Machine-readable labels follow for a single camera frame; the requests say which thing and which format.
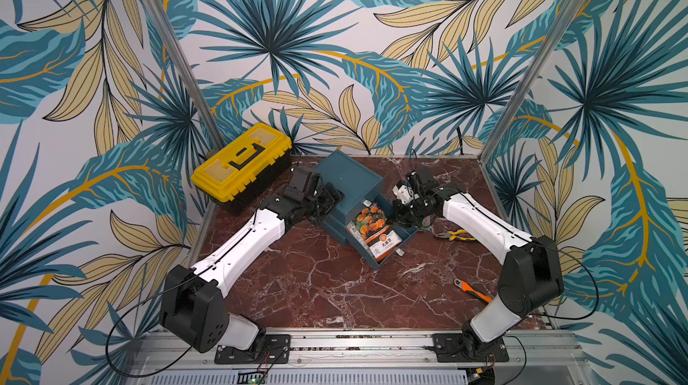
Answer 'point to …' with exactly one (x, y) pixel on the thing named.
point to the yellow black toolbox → (234, 175)
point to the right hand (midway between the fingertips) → (387, 220)
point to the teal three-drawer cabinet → (356, 182)
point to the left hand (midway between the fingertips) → (340, 205)
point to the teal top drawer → (345, 215)
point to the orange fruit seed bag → (371, 228)
